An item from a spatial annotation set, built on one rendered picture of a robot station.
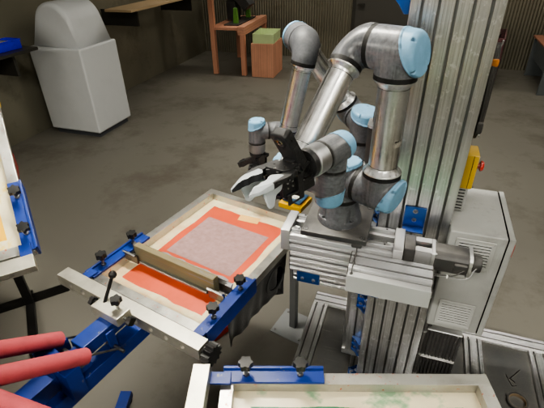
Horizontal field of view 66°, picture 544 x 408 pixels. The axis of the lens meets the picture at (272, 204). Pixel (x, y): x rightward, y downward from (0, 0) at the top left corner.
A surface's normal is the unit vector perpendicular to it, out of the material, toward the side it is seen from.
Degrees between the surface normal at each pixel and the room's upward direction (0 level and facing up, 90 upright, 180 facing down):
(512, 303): 0
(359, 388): 90
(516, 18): 90
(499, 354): 0
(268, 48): 90
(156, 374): 0
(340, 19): 90
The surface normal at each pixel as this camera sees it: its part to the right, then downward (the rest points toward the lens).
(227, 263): -0.02, -0.84
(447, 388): -0.02, 0.54
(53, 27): -0.32, 0.51
